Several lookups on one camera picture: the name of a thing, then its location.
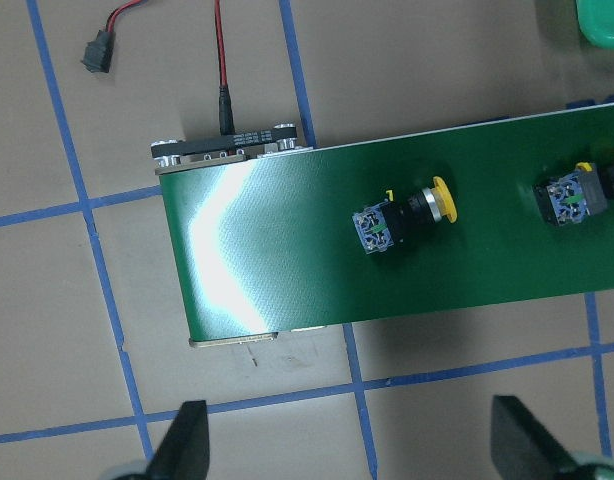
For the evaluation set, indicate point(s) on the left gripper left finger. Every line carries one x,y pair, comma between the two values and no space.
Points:
184,451

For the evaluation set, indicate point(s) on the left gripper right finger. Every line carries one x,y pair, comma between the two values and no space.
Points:
521,447

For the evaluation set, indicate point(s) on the yellow push button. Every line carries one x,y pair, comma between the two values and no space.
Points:
570,199
383,225

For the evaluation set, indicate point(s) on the green conveyor belt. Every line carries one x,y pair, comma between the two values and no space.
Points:
268,245

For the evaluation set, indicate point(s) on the green plastic tray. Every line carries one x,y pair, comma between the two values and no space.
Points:
596,21

